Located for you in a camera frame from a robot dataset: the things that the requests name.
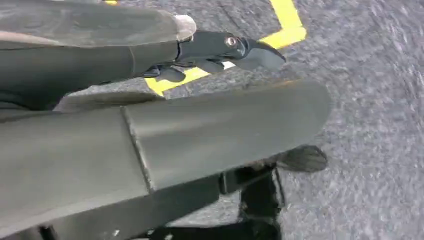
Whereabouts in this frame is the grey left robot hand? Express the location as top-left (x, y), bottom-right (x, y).
top-left (0, 0), bottom-right (332, 238)

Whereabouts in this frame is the ribbed robot right foot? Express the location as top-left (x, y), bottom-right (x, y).
top-left (276, 145), bottom-right (329, 174)

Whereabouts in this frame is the yellow floor tape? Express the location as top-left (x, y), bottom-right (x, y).
top-left (145, 0), bottom-right (307, 97)

